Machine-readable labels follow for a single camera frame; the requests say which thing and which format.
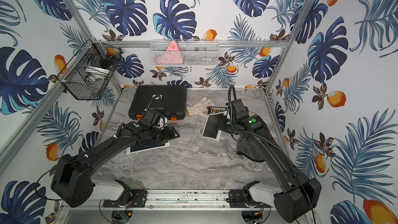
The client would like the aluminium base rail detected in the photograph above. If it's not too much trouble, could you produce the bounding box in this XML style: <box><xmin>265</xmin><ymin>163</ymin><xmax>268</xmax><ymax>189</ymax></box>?
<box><xmin>62</xmin><ymin>188</ymin><xmax>315</xmax><ymax>211</ymax></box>

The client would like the silver object in basket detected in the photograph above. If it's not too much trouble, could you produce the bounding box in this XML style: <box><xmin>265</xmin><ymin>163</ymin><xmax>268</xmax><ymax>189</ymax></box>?
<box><xmin>84</xmin><ymin>66</ymin><xmax>110</xmax><ymax>85</ymax></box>

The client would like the grey blue wiping cloth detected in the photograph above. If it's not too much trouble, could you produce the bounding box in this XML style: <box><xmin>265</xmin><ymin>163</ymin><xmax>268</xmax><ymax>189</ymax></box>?
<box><xmin>236</xmin><ymin>138</ymin><xmax>265</xmax><ymax>163</ymax></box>

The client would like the white knit work glove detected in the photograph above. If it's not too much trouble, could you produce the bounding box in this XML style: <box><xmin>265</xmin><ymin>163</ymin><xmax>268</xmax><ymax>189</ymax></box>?
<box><xmin>186</xmin><ymin>97</ymin><xmax>214</xmax><ymax>118</ymax></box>

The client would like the black plastic tool case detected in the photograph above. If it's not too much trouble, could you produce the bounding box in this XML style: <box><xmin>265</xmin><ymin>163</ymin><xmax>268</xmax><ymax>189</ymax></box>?
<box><xmin>129</xmin><ymin>85</ymin><xmax>187</xmax><ymax>121</ymax></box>

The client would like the clear mesh wall shelf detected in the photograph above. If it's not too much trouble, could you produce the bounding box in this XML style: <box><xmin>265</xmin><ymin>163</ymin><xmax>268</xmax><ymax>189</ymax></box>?
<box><xmin>150</xmin><ymin>39</ymin><xmax>220</xmax><ymax>66</ymax></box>

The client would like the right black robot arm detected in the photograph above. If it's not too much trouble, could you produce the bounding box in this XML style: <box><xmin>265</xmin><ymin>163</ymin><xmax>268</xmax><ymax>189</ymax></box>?
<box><xmin>219</xmin><ymin>85</ymin><xmax>321</xmax><ymax>223</ymax></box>

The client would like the pink triangular paper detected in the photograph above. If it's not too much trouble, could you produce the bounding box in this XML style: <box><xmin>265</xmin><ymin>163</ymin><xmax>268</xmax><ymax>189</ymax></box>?
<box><xmin>158</xmin><ymin>40</ymin><xmax>183</xmax><ymax>65</ymax></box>

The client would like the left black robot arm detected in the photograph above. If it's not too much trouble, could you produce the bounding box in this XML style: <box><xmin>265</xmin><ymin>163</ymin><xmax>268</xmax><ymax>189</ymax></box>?
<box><xmin>51</xmin><ymin>107</ymin><xmax>180</xmax><ymax>207</ymax></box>

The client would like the black screwdriver bit box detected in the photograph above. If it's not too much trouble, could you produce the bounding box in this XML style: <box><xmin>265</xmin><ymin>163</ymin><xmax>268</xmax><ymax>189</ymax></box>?
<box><xmin>207</xmin><ymin>106</ymin><xmax>227</xmax><ymax>115</ymax></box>

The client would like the black wire basket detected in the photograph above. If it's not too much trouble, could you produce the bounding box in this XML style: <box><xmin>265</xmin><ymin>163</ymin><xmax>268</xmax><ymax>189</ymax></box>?
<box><xmin>57</xmin><ymin>39</ymin><xmax>123</xmax><ymax>100</ymax></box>

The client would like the white drawing tablet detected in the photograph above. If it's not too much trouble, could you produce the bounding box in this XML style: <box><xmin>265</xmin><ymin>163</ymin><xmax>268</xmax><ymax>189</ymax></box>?
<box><xmin>202</xmin><ymin>113</ymin><xmax>225</xmax><ymax>141</ymax></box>
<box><xmin>126</xmin><ymin>142</ymin><xmax>170</xmax><ymax>155</ymax></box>

